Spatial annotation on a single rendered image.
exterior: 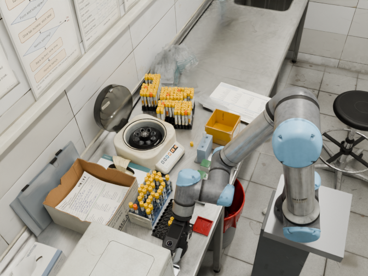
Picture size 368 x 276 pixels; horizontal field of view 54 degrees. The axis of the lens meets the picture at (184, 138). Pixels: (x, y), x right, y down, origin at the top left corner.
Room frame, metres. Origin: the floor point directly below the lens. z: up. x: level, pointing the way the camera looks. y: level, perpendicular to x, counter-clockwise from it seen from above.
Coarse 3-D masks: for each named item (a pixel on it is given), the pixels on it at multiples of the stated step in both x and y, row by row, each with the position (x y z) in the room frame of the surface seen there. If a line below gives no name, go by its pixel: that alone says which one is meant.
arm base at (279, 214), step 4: (280, 196) 0.78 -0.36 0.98; (276, 200) 0.78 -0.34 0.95; (280, 200) 0.76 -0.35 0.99; (276, 204) 0.76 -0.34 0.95; (280, 204) 0.75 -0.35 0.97; (276, 208) 0.75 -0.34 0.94; (280, 208) 0.74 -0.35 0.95; (276, 212) 0.74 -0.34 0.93; (280, 212) 0.72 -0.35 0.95; (280, 216) 0.71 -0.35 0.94; (280, 220) 0.71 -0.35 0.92
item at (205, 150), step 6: (210, 138) 1.11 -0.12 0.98; (204, 144) 1.08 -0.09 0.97; (210, 144) 1.10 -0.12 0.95; (198, 150) 1.05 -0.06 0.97; (204, 150) 1.04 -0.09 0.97; (210, 150) 1.10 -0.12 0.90; (198, 156) 1.05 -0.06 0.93; (204, 156) 1.04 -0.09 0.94; (210, 156) 1.08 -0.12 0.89; (198, 162) 1.05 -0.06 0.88
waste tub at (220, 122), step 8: (216, 112) 1.30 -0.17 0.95; (224, 112) 1.28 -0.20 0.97; (208, 120) 1.23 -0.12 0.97; (216, 120) 1.30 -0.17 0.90; (224, 120) 1.28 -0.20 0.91; (232, 120) 1.26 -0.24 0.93; (208, 128) 1.18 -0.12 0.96; (216, 128) 1.26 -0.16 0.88; (224, 128) 1.26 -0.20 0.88; (232, 128) 1.25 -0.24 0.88; (216, 136) 1.16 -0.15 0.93; (224, 136) 1.15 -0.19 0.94; (232, 136) 1.15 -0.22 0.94; (224, 144) 1.14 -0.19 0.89
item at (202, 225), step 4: (196, 220) 0.76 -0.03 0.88; (200, 220) 0.76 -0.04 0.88; (204, 220) 0.76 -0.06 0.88; (208, 220) 0.75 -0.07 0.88; (196, 224) 0.74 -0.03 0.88; (200, 224) 0.74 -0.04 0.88; (204, 224) 0.74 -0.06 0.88; (208, 224) 0.74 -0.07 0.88; (212, 224) 0.74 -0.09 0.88; (196, 228) 0.72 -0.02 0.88; (200, 228) 0.72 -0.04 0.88; (204, 228) 0.72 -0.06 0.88; (208, 228) 0.72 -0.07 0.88; (200, 232) 0.70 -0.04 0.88; (204, 232) 0.70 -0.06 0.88; (208, 232) 0.70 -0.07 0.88
